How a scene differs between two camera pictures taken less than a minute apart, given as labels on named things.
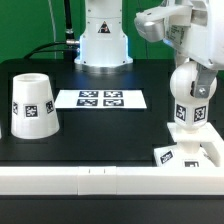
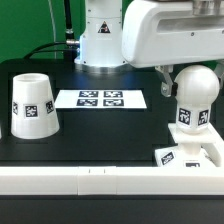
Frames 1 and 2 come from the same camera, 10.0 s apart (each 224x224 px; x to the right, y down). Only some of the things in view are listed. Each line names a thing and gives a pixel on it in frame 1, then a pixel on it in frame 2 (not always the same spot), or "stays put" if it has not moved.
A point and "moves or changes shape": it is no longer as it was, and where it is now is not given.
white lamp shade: (34, 112) stays put
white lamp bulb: (190, 112) moves or changes shape
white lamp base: (188, 151) stays put
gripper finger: (205, 77) → (220, 73)
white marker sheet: (101, 99) stays put
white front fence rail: (112, 180) stays put
